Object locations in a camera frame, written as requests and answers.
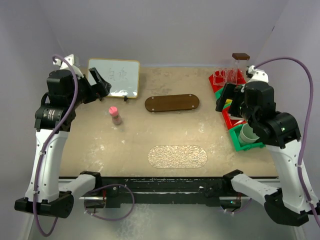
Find clear acrylic toothbrush holder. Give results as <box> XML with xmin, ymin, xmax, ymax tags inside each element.
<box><xmin>213</xmin><ymin>67</ymin><xmax>237</xmax><ymax>86</ymax></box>

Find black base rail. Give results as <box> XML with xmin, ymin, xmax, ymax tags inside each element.
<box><xmin>83</xmin><ymin>176</ymin><xmax>245</xmax><ymax>208</ymax></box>

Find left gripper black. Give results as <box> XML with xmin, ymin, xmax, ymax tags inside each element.
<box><xmin>67</xmin><ymin>67</ymin><xmax>110</xmax><ymax>109</ymax></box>

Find small whiteboard wooden frame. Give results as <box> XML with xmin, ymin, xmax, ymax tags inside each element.
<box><xmin>88</xmin><ymin>58</ymin><xmax>140</xmax><ymax>99</ymax></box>

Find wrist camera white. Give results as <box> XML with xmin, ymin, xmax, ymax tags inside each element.
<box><xmin>56</xmin><ymin>54</ymin><xmax>83</xmax><ymax>76</ymax></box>
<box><xmin>246</xmin><ymin>65</ymin><xmax>269</xmax><ymax>83</ymax></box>

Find clear jar brown lid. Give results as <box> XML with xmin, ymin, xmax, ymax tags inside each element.
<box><xmin>231</xmin><ymin>52</ymin><xmax>250</xmax><ymax>85</ymax></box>

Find yellow toothpaste tube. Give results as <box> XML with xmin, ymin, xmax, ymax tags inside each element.
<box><xmin>224</xmin><ymin>99</ymin><xmax>232</xmax><ymax>107</ymax></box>

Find textured clear oval mat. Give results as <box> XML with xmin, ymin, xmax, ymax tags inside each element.
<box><xmin>147</xmin><ymin>145</ymin><xmax>208</xmax><ymax>169</ymax></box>

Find pink cap bottle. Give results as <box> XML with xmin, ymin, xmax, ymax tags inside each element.
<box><xmin>108</xmin><ymin>106</ymin><xmax>123</xmax><ymax>125</ymax></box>

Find red bin far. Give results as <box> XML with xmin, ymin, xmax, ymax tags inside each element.
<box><xmin>208</xmin><ymin>68</ymin><xmax>246</xmax><ymax>93</ymax></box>

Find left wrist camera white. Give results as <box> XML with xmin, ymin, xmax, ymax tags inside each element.
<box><xmin>56</xmin><ymin>54</ymin><xmax>83</xmax><ymax>76</ymax></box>

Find green bin cups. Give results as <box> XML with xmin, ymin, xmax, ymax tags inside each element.
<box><xmin>228</xmin><ymin>124</ymin><xmax>266</xmax><ymax>152</ymax></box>

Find green plastic cup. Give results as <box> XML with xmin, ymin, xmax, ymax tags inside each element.
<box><xmin>238</xmin><ymin>123</ymin><xmax>259</xmax><ymax>146</ymax></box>

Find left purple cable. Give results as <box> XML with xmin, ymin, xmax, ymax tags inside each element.
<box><xmin>32</xmin><ymin>54</ymin><xmax>80</xmax><ymax>238</ymax></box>

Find dark wooden oval tray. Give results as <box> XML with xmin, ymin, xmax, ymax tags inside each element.
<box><xmin>144</xmin><ymin>93</ymin><xmax>200</xmax><ymax>113</ymax></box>

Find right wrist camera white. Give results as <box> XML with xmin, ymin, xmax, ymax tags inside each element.
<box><xmin>246</xmin><ymin>65</ymin><xmax>269</xmax><ymax>83</ymax></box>

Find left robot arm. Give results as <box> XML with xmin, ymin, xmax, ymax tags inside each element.
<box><xmin>14</xmin><ymin>67</ymin><xmax>111</xmax><ymax>219</ymax></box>

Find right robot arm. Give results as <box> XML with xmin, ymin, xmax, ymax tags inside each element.
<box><xmin>215</xmin><ymin>81</ymin><xmax>320</xmax><ymax>227</ymax></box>

